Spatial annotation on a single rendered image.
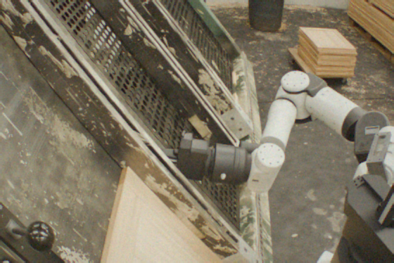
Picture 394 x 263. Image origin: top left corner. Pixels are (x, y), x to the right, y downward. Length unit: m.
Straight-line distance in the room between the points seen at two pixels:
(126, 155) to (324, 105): 0.50
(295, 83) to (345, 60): 3.06
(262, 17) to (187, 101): 4.00
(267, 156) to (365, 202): 0.59
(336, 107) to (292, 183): 1.92
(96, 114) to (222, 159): 0.29
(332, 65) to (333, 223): 1.85
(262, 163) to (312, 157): 2.28
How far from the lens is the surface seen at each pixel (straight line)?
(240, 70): 2.28
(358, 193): 0.48
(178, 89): 1.40
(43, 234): 0.51
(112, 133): 0.96
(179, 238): 1.05
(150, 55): 1.36
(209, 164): 1.06
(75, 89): 0.93
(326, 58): 4.17
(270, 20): 5.38
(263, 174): 1.06
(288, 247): 2.61
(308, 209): 2.87
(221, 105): 1.72
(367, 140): 1.06
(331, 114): 1.16
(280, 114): 1.17
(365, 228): 0.47
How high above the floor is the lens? 1.89
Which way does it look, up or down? 33 degrees down
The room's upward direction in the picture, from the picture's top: 1 degrees clockwise
